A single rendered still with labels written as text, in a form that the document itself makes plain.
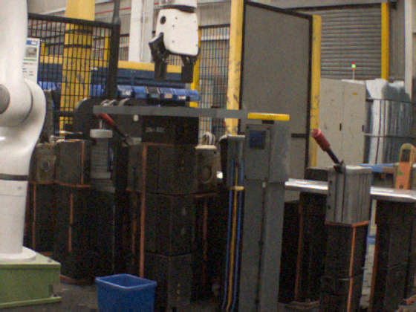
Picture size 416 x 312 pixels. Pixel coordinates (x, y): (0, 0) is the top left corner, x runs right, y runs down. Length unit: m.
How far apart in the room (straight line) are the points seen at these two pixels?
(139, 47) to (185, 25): 5.34
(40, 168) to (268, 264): 0.98
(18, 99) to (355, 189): 0.75
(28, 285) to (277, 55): 3.85
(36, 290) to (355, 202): 0.75
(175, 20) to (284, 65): 3.79
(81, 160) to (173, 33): 0.47
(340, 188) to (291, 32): 3.97
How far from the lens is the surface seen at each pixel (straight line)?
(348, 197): 1.49
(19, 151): 1.67
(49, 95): 2.23
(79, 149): 1.85
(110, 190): 1.85
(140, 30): 6.95
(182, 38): 1.59
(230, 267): 1.67
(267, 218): 1.41
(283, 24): 5.35
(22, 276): 1.66
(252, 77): 5.06
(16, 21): 1.68
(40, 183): 2.21
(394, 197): 1.57
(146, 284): 1.60
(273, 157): 1.40
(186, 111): 1.48
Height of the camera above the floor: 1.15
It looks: 3 degrees down
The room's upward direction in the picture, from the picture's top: 2 degrees clockwise
